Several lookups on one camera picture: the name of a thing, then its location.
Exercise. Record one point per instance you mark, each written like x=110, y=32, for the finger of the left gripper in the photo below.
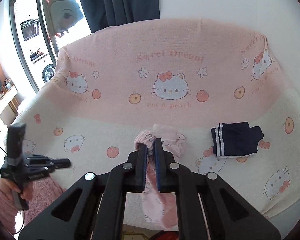
x=60, y=162
x=59, y=166

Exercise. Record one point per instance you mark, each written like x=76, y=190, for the pink Hello Kitty sofa cover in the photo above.
x=187, y=74

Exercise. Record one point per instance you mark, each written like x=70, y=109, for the black window frame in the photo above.
x=32, y=42

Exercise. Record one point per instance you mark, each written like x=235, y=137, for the pink cartoon print pants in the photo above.
x=159, y=208

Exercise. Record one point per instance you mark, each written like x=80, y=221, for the grey hanging backpack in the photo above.
x=64, y=15

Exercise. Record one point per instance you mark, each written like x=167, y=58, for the wooden side cabinet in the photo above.
x=1, y=104

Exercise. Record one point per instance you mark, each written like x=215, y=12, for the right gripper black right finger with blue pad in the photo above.
x=207, y=206

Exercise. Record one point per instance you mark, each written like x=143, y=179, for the folded navy striped garment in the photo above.
x=235, y=140

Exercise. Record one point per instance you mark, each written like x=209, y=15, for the red sock foot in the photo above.
x=166, y=235

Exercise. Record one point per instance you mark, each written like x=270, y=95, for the dark navy curtain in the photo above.
x=101, y=14

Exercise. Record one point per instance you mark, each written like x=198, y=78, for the person's left hand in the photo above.
x=26, y=193

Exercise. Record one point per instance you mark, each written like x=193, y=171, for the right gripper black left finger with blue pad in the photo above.
x=94, y=207

